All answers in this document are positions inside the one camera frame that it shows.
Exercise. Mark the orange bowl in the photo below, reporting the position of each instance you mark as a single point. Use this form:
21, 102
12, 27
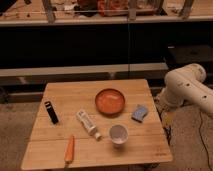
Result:
110, 101

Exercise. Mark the black box on shelf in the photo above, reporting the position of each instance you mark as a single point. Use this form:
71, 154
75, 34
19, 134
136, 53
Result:
179, 56

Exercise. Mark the blue sponge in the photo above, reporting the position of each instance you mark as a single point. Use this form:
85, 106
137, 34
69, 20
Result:
139, 113

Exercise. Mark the wooden table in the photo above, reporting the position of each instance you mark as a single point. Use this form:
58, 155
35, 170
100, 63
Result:
135, 136

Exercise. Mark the white tube bottle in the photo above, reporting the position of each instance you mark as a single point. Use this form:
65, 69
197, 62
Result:
86, 121

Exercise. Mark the orange carrot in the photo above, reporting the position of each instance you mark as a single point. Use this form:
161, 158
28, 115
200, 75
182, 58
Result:
70, 150

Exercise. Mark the black rectangular eraser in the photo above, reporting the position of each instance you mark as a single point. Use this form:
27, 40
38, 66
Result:
51, 112

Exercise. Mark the white cup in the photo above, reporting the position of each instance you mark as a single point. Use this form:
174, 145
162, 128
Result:
118, 134

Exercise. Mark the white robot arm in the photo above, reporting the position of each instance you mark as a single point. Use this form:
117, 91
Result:
186, 83

